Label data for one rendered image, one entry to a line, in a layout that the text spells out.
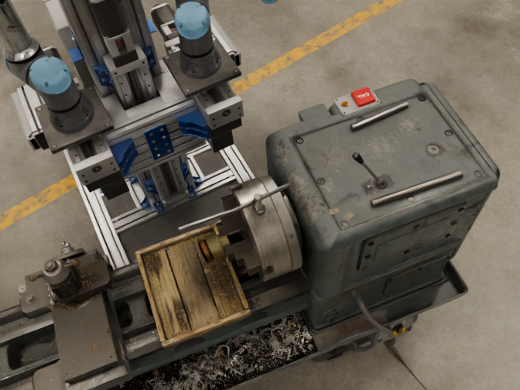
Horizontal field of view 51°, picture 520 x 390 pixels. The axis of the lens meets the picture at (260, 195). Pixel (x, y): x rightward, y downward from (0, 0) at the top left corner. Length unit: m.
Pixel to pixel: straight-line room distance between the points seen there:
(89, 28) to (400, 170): 1.12
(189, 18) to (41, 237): 1.74
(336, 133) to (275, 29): 2.30
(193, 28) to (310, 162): 0.61
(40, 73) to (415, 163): 1.18
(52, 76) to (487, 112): 2.57
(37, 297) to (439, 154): 1.38
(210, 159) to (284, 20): 1.41
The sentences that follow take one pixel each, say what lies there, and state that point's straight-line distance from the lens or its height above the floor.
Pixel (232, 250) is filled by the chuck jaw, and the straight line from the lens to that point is 1.66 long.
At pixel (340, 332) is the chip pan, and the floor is 0.54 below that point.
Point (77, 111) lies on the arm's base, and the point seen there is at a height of 1.23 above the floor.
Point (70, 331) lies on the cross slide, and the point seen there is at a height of 0.97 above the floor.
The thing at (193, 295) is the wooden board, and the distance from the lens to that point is 1.86.
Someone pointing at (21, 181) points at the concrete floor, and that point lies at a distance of 3.49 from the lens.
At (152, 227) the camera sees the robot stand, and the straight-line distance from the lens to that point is 2.80.
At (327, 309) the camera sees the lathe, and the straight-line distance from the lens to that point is 2.00.
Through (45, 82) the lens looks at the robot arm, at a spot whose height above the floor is 1.38.
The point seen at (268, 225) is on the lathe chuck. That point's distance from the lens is 1.56.
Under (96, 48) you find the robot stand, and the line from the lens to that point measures 2.03.
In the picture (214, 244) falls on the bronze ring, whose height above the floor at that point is 1.12.
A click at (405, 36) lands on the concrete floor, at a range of 3.92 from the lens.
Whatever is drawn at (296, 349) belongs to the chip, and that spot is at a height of 0.55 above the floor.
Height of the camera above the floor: 2.59
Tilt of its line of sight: 58 degrees down
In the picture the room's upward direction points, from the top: 6 degrees counter-clockwise
